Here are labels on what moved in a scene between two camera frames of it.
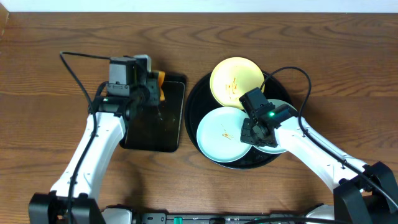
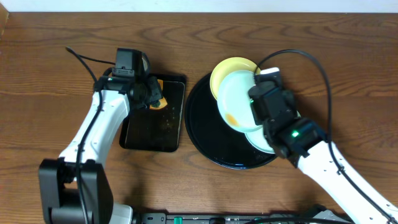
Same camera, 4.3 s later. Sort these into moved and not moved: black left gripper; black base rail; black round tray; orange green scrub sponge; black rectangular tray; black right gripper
Moved: black right gripper; orange green scrub sponge
Not moved: black base rail; black rectangular tray; black left gripper; black round tray
